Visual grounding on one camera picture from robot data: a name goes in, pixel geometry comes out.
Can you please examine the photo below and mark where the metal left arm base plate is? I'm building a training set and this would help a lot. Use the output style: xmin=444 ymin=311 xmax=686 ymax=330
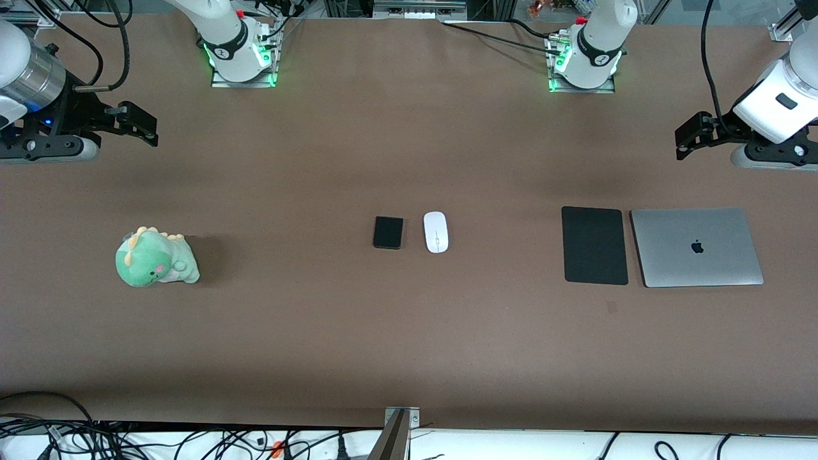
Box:
xmin=548 ymin=35 xmax=615 ymax=94

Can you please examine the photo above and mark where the black phone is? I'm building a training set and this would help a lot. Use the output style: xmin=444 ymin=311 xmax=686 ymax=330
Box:
xmin=373 ymin=216 xmax=405 ymax=250

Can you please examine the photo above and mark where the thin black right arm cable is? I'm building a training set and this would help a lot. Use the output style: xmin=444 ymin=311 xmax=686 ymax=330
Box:
xmin=26 ymin=6 xmax=105 ymax=89

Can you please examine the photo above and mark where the black looped cable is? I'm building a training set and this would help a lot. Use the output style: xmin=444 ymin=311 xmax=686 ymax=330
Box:
xmin=0 ymin=391 xmax=96 ymax=426

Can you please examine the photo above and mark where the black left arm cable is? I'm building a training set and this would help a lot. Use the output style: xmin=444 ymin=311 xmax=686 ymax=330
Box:
xmin=701 ymin=0 xmax=736 ymax=128

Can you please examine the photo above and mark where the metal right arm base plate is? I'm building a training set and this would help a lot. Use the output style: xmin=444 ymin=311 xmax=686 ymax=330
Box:
xmin=211 ymin=64 xmax=277 ymax=88

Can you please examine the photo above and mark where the black mouse pad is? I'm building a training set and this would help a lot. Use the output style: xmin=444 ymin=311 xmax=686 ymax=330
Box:
xmin=561 ymin=206 xmax=629 ymax=286

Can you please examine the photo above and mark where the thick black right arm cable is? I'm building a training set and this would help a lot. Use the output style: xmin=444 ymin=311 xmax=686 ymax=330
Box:
xmin=73 ymin=0 xmax=133 ymax=93

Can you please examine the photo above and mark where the aluminium corner profile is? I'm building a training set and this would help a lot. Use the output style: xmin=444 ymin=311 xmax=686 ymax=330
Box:
xmin=770 ymin=0 xmax=818 ymax=42
xmin=0 ymin=10 xmax=61 ymax=27

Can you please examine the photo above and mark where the metal table edge bracket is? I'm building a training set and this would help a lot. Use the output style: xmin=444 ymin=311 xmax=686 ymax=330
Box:
xmin=367 ymin=406 xmax=421 ymax=460

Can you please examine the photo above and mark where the silver laptop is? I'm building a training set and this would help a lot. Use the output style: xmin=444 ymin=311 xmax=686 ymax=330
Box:
xmin=630 ymin=206 xmax=765 ymax=289

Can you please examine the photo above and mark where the black cable on table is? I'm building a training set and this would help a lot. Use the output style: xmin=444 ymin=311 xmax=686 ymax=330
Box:
xmin=440 ymin=19 xmax=563 ymax=53

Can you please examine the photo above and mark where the white computer mouse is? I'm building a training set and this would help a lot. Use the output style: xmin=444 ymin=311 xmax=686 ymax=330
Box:
xmin=423 ymin=211 xmax=449 ymax=254

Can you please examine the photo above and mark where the green dinosaur plush toy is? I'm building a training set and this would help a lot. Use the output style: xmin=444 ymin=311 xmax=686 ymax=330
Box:
xmin=115 ymin=226 xmax=201 ymax=288

